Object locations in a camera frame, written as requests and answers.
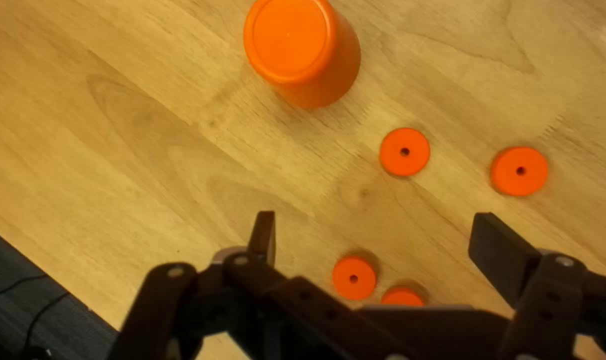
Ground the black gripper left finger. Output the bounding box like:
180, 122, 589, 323
249, 210, 276, 264

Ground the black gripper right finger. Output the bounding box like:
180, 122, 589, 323
469, 212, 543, 307

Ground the orange plastic cup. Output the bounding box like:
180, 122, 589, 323
242, 0, 361, 108

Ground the orange disc under blocks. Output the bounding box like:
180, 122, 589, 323
491, 146, 551, 195

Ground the orange disc gripper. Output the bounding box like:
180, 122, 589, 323
333, 254, 379, 301
382, 286, 427, 306

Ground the orange disc with hole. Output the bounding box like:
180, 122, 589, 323
379, 128, 431, 178

